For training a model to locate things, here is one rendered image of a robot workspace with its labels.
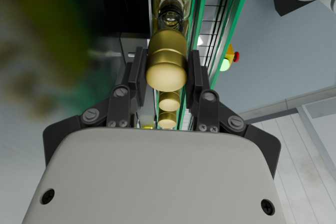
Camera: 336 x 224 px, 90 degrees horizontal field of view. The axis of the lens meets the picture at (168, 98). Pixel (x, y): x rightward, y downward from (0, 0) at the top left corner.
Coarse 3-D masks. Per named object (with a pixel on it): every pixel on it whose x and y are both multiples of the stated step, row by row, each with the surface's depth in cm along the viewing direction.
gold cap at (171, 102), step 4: (160, 92) 26; (164, 92) 26; (168, 92) 25; (172, 92) 25; (176, 92) 26; (160, 96) 26; (164, 96) 25; (168, 96) 25; (172, 96) 25; (176, 96) 25; (160, 100) 25; (164, 100) 25; (168, 100) 25; (172, 100) 25; (176, 100) 25; (160, 104) 26; (164, 104) 26; (168, 104) 26; (172, 104) 26; (176, 104) 26; (164, 108) 26; (168, 108) 26; (172, 108) 26; (176, 108) 26
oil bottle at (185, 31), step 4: (152, 20) 25; (156, 20) 25; (188, 20) 26; (152, 24) 25; (184, 24) 25; (188, 24) 25; (152, 28) 25; (156, 28) 24; (184, 28) 24; (188, 28) 25; (152, 32) 25; (184, 32) 25
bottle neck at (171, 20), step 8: (160, 0) 20; (168, 0) 19; (176, 0) 19; (160, 8) 19; (168, 8) 18; (176, 8) 18; (160, 16) 17; (168, 16) 17; (176, 16) 17; (160, 24) 18; (168, 24) 20; (176, 24) 20
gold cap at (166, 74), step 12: (156, 36) 14; (168, 36) 14; (180, 36) 14; (156, 48) 13; (168, 48) 13; (180, 48) 13; (156, 60) 12; (168, 60) 12; (180, 60) 12; (156, 72) 13; (168, 72) 13; (180, 72) 13; (156, 84) 14; (168, 84) 14; (180, 84) 14
